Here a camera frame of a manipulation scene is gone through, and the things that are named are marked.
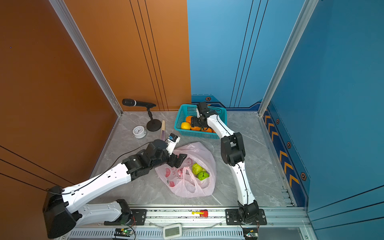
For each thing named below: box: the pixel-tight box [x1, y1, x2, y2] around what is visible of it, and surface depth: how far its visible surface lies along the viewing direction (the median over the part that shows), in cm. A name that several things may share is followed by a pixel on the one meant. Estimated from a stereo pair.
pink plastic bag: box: [155, 142, 217, 198], surface depth 80 cm
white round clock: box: [131, 125, 147, 139], surface depth 107 cm
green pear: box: [192, 163, 207, 175], surface depth 86 cm
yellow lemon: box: [180, 122, 191, 130], surface depth 106 cm
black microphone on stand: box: [122, 98, 162, 132], surface depth 101 cm
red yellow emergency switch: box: [191, 209, 209, 218], surface depth 75 cm
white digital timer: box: [163, 224, 182, 240], surface depth 69 cm
